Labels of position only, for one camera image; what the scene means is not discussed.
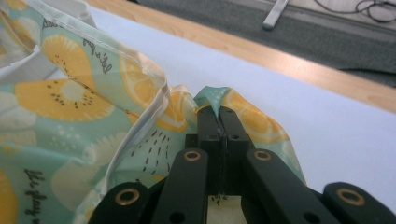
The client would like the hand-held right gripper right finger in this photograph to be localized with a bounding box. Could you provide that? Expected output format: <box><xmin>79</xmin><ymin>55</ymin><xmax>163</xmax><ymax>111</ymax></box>
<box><xmin>219</xmin><ymin>105</ymin><xmax>255</xmax><ymax>195</ymax></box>

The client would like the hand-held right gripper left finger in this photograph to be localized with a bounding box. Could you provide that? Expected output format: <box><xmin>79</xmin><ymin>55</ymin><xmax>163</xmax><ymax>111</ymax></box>
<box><xmin>185</xmin><ymin>105</ymin><xmax>226</xmax><ymax>195</ymax></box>

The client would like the lemon print green bag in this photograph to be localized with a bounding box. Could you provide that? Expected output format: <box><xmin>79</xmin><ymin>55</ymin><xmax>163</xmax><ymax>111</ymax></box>
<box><xmin>0</xmin><ymin>0</ymin><xmax>307</xmax><ymax>224</ymax></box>

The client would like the pale blue table mat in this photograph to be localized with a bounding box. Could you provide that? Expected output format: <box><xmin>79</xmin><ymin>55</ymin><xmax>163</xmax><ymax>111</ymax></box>
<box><xmin>46</xmin><ymin>6</ymin><xmax>396</xmax><ymax>216</ymax></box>

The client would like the white metal desk frame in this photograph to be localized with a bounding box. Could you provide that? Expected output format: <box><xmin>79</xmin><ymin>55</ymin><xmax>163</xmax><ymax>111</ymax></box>
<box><xmin>262</xmin><ymin>0</ymin><xmax>290</xmax><ymax>31</ymax></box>

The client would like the tangle of black floor cables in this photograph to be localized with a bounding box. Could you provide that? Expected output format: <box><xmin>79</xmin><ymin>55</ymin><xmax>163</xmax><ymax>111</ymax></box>
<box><xmin>314</xmin><ymin>0</ymin><xmax>396</xmax><ymax>24</ymax></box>

